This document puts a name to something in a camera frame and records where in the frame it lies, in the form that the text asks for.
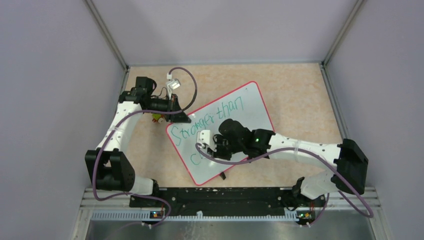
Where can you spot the pink framed whiteboard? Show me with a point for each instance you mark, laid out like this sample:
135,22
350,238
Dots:
244,104

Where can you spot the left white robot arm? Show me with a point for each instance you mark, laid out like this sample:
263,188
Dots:
108,166

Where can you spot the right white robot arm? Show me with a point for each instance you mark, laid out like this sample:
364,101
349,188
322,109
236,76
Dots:
344,164

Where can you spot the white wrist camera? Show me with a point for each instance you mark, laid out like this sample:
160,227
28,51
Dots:
172,84
205,139

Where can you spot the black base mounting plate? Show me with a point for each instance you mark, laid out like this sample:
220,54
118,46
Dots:
226,201

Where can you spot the red yellow toy brick car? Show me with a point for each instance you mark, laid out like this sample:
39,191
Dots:
161,120

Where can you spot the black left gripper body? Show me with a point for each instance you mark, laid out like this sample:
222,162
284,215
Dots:
171,104

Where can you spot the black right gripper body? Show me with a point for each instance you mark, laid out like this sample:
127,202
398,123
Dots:
224,148

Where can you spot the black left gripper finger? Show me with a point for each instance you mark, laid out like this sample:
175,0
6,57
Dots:
180,117
179,104

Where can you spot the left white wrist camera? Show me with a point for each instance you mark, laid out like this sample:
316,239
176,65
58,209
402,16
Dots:
172,84

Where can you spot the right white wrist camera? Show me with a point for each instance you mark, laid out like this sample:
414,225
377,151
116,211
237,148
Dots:
205,139

